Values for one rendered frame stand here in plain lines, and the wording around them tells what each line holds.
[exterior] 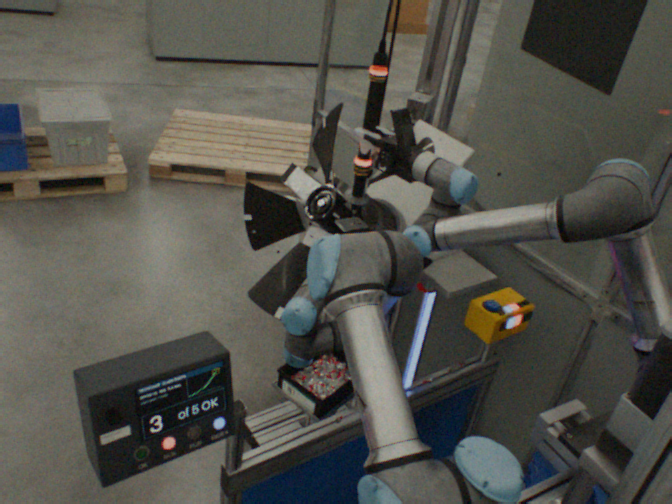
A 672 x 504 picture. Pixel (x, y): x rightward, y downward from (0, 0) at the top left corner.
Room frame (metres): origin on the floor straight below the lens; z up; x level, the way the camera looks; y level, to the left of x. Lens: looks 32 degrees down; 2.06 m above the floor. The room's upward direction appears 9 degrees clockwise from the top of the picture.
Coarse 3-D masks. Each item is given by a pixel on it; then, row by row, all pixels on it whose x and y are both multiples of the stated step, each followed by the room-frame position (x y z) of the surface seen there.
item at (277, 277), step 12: (288, 252) 1.50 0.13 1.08; (300, 252) 1.50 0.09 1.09; (276, 264) 1.48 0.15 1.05; (288, 264) 1.48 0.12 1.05; (300, 264) 1.48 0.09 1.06; (264, 276) 1.46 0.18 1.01; (276, 276) 1.46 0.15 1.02; (288, 276) 1.46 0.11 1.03; (300, 276) 1.46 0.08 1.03; (252, 288) 1.44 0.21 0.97; (264, 288) 1.44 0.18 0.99; (276, 288) 1.43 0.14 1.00; (288, 288) 1.43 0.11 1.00; (252, 300) 1.42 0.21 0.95; (264, 300) 1.41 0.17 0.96; (276, 300) 1.41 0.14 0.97; (288, 300) 1.41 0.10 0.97
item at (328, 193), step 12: (312, 192) 1.61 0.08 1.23; (324, 192) 1.60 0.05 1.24; (336, 192) 1.57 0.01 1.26; (312, 204) 1.58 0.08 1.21; (324, 204) 1.57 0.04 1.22; (336, 204) 1.54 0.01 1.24; (348, 204) 1.59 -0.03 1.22; (312, 216) 1.54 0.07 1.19; (324, 216) 1.52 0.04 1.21; (348, 216) 1.57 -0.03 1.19; (360, 216) 1.59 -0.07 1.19; (324, 228) 1.55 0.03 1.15
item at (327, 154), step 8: (336, 112) 1.83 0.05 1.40; (328, 120) 1.86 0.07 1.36; (336, 120) 1.80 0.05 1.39; (320, 128) 1.90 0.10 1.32; (328, 128) 1.83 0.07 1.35; (336, 128) 1.78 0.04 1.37; (328, 136) 1.80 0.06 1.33; (312, 144) 1.92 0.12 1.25; (320, 144) 1.86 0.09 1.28; (328, 144) 1.78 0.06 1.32; (320, 152) 1.85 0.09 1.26; (328, 152) 1.75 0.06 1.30; (320, 160) 1.84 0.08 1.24; (328, 160) 1.73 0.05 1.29; (328, 168) 1.70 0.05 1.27; (328, 176) 1.71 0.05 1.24
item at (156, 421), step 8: (168, 408) 0.77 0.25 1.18; (144, 416) 0.74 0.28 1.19; (152, 416) 0.75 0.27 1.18; (160, 416) 0.76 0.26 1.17; (168, 416) 0.77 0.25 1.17; (144, 424) 0.74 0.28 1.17; (152, 424) 0.75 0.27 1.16; (160, 424) 0.75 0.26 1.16; (168, 424) 0.76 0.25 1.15; (144, 432) 0.73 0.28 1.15; (152, 432) 0.74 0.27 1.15; (160, 432) 0.75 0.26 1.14; (144, 440) 0.73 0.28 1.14
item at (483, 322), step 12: (504, 288) 1.50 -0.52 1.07; (480, 300) 1.42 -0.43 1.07; (504, 300) 1.44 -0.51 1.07; (516, 300) 1.45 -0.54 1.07; (468, 312) 1.41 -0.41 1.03; (480, 312) 1.38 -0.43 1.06; (492, 312) 1.37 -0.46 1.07; (504, 312) 1.38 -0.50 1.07; (516, 312) 1.39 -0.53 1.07; (468, 324) 1.40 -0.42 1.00; (480, 324) 1.37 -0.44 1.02; (492, 324) 1.34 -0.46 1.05; (480, 336) 1.36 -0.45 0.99; (492, 336) 1.34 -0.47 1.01; (504, 336) 1.38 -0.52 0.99
